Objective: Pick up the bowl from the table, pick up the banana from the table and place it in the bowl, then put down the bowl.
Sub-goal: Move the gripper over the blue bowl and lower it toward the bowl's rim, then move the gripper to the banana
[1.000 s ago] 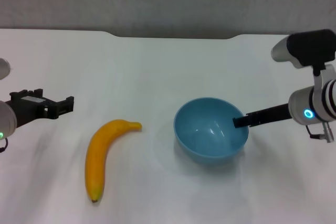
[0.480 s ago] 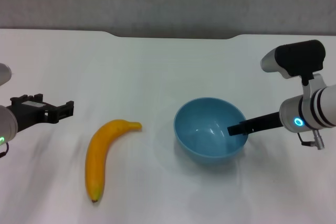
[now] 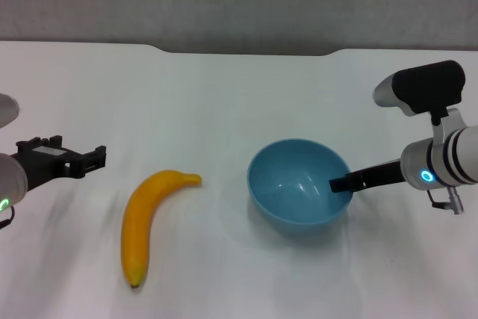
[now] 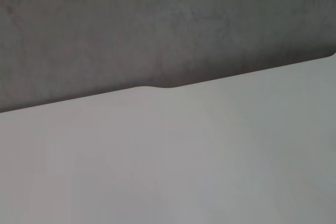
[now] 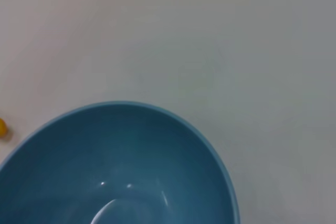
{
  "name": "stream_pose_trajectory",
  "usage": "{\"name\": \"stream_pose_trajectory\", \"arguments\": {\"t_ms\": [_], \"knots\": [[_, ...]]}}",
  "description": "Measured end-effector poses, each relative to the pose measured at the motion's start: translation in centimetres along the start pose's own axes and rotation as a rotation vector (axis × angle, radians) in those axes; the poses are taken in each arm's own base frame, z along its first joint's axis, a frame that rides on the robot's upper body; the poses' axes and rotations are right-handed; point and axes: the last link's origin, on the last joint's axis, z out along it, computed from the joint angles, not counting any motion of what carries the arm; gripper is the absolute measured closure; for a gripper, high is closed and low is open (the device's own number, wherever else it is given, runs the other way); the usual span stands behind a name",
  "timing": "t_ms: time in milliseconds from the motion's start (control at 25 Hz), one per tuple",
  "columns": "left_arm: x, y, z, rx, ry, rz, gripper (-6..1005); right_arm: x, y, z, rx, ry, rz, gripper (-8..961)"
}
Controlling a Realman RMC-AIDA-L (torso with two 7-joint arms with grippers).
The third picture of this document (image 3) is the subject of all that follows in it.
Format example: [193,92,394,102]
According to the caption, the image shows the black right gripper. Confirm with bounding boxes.
[329,161,404,195]

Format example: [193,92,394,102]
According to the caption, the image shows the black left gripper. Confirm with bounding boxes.
[14,134,108,193]

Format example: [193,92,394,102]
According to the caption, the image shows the blue plastic bowl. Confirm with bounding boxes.
[246,138,354,240]

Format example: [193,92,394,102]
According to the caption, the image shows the yellow banana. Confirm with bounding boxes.
[119,169,203,290]

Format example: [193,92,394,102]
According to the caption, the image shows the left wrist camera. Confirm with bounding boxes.
[0,93,20,128]

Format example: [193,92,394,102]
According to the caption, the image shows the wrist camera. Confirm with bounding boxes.
[0,93,20,128]
[373,60,467,118]

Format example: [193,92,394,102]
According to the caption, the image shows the left arm cable with plug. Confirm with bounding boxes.
[0,205,16,230]

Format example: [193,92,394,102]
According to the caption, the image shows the arm cable with plug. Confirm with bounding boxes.
[427,184,466,216]
[0,205,16,230]

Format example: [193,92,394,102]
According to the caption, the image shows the right arm cable with plug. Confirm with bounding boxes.
[427,184,466,216]

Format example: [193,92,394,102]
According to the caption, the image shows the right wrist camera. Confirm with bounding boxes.
[373,60,467,118]

